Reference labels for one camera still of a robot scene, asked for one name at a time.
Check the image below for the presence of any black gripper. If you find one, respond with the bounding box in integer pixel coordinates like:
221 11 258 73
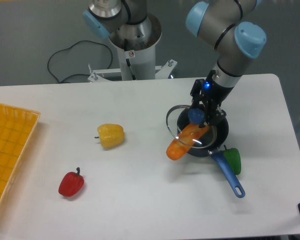
190 69 234 128

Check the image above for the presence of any glass lid with blue knob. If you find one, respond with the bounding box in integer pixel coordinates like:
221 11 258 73
165 105 217 150

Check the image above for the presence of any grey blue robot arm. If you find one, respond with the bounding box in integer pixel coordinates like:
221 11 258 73
83 0 267 128

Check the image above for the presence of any orange toy bread loaf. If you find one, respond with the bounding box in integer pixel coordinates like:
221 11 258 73
166 123 212 161

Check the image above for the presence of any green toy bell pepper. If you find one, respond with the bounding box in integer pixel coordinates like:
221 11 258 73
222 145 242 175

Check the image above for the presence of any yellow toy bell pepper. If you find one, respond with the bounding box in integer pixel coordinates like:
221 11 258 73
95 123 125 149

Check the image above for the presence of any red toy bell pepper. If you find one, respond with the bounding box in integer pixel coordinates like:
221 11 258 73
58 167 85 198

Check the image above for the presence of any yellow plastic basket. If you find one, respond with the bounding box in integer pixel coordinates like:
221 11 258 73
0 103 41 205

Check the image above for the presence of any dark pot with blue handle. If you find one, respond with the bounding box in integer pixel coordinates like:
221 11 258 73
176 103 246 199

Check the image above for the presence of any black cable on floor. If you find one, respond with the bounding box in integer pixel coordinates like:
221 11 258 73
47 40 114 84

